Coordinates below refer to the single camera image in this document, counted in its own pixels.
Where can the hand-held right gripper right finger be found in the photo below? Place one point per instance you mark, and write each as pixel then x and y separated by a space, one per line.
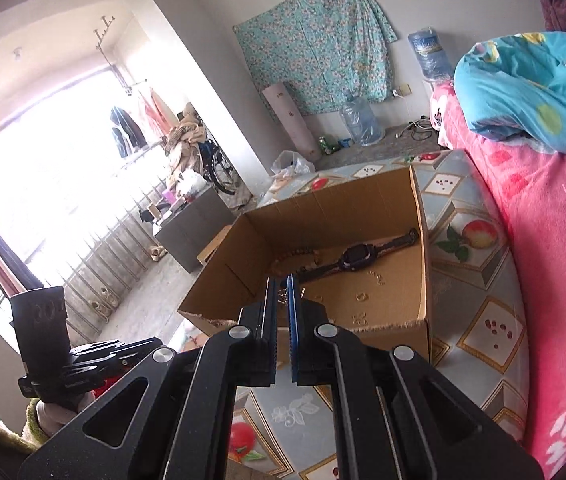
pixel 293 320

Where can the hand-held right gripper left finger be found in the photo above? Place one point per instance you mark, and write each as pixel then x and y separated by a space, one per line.
pixel 273 310

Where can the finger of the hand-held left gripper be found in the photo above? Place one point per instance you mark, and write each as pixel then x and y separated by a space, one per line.
pixel 88 377
pixel 108 349

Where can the silver bow hair clip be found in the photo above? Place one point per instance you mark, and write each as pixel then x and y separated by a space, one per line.
pixel 360 318

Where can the dark blue smart watch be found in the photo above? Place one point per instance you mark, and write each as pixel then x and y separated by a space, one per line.
pixel 355 256

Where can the brown cardboard box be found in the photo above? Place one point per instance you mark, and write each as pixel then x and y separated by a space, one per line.
pixel 373 200

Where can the pair of pale shoes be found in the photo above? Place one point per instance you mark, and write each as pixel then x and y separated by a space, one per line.
pixel 104 302

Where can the metal window railing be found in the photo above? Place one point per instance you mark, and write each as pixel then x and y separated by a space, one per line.
pixel 113 245

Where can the pair of slippers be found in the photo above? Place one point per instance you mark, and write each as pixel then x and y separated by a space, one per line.
pixel 156 253

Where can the grey cabinet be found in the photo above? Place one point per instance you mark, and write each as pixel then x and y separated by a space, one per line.
pixel 198 230

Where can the white plastic bag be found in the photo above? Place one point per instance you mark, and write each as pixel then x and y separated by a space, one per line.
pixel 193 185

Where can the clear plastic bag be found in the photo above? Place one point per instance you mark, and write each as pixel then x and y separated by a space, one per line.
pixel 290 162

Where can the wheelchair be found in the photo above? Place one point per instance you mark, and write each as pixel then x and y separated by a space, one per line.
pixel 223 170

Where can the green bottle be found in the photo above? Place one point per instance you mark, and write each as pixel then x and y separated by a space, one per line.
pixel 323 145

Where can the fruit printed tablecloth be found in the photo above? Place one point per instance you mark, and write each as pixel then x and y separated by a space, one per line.
pixel 468 310

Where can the rolled pale mat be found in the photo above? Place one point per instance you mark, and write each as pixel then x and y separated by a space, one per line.
pixel 288 120

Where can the pile of clothes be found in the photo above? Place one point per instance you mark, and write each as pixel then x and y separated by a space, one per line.
pixel 185 140

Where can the empty clear water jug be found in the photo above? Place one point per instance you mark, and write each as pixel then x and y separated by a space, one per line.
pixel 360 122

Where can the dark hanging jacket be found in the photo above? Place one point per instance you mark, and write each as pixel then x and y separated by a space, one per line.
pixel 125 130

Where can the pink blanket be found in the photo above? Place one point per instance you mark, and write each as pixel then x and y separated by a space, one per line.
pixel 553 260

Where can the metal coat hooks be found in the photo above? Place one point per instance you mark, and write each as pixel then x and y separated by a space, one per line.
pixel 100 35

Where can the blue water jug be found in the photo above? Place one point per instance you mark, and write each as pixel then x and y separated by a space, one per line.
pixel 430 55

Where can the blue patterned quilt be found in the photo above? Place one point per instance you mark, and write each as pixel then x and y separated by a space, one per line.
pixel 523 85

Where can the teal floral wall cloth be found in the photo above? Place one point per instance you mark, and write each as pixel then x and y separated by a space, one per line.
pixel 323 45

